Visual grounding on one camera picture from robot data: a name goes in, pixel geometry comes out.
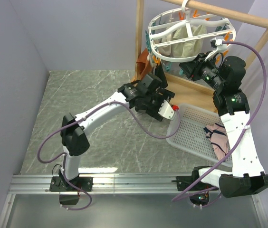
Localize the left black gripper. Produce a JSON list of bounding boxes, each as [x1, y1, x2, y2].
[[144, 88, 175, 122]]

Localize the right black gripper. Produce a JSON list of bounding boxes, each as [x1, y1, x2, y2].
[[179, 51, 225, 91]]

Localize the black striped underwear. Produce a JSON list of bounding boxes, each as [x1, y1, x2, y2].
[[154, 65, 168, 88]]

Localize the orange clothes peg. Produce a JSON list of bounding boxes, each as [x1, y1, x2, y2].
[[153, 56, 160, 65]]

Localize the white clip hanger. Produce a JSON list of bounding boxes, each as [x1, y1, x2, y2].
[[145, 0, 236, 63]]

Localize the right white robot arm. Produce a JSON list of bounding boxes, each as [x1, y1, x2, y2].
[[179, 53, 268, 198]]

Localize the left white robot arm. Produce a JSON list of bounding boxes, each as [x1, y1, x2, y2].
[[58, 74, 176, 191]]

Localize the pale green underwear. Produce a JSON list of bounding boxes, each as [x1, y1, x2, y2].
[[172, 23, 207, 57]]

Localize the rust brown underwear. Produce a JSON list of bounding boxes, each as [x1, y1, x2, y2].
[[136, 48, 152, 80]]

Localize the beige underwear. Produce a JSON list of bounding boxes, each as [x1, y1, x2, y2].
[[148, 13, 174, 57]]

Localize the pink navy underwear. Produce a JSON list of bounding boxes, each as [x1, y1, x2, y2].
[[203, 123, 229, 161]]

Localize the teal clothes peg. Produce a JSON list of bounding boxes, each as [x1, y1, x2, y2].
[[163, 63, 172, 72]]

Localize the white plastic basket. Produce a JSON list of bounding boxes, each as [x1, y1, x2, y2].
[[166, 103, 222, 163]]

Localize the wooden drying rack frame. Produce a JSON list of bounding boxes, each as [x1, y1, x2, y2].
[[135, 0, 268, 113]]

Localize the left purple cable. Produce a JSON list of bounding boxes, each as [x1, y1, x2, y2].
[[37, 101, 181, 211]]

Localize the purple cable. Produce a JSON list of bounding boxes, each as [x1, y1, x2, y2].
[[37, 101, 181, 211], [172, 41, 267, 209]]

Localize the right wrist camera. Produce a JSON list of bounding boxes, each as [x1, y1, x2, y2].
[[205, 36, 228, 61]]

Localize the aluminium mounting rail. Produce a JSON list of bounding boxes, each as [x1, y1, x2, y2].
[[8, 172, 259, 195]]

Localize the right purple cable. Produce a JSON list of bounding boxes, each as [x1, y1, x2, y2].
[[172, 41, 267, 209]]

